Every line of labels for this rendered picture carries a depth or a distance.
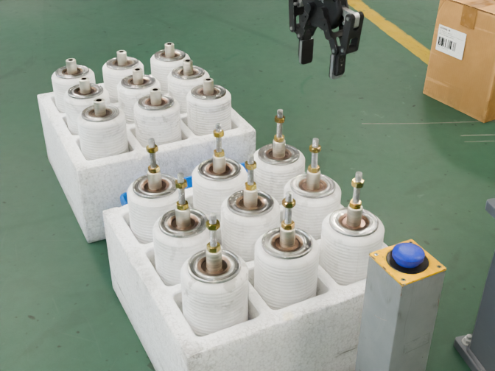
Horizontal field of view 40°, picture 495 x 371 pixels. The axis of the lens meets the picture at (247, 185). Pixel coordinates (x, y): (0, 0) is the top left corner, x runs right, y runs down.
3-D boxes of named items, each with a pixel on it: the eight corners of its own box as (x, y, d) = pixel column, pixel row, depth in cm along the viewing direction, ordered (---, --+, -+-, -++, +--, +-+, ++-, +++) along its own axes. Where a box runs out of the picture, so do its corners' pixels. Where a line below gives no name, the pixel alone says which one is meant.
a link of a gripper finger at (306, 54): (314, 38, 102) (312, 62, 104) (311, 37, 103) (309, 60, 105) (302, 41, 101) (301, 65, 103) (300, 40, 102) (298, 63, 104)
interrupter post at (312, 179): (318, 192, 112) (319, 175, 110) (303, 190, 112) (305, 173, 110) (321, 185, 114) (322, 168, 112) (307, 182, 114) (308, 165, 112)
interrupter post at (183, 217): (182, 218, 105) (180, 201, 103) (194, 224, 104) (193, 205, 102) (172, 226, 103) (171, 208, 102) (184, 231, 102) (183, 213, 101)
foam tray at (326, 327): (289, 232, 144) (292, 160, 134) (404, 355, 114) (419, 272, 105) (112, 288, 129) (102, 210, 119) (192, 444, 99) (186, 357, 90)
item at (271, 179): (291, 218, 136) (294, 139, 127) (308, 245, 129) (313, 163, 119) (245, 226, 134) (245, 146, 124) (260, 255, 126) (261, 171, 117)
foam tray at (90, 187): (191, 129, 184) (188, 67, 175) (255, 199, 155) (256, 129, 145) (48, 160, 170) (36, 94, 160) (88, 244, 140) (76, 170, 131)
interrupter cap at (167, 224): (179, 205, 108) (179, 202, 108) (217, 221, 105) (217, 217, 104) (148, 229, 103) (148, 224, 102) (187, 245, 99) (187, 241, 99)
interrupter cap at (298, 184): (330, 203, 109) (331, 199, 109) (285, 196, 111) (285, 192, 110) (339, 179, 115) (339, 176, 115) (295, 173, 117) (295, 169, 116)
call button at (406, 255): (409, 250, 88) (411, 238, 87) (429, 267, 85) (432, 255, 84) (384, 259, 87) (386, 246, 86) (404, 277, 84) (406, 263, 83)
